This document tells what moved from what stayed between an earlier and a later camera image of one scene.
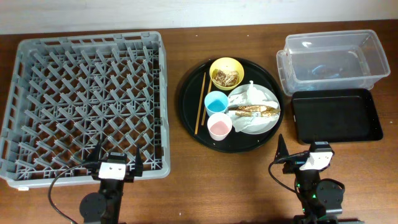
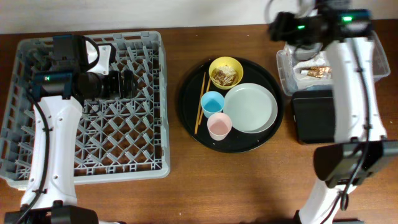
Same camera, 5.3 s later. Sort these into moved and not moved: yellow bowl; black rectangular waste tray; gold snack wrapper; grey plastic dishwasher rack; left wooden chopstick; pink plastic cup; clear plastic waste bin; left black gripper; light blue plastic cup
Moved: gold snack wrapper; light blue plastic cup; left black gripper
Not moved: grey plastic dishwasher rack; left wooden chopstick; black rectangular waste tray; clear plastic waste bin; pink plastic cup; yellow bowl
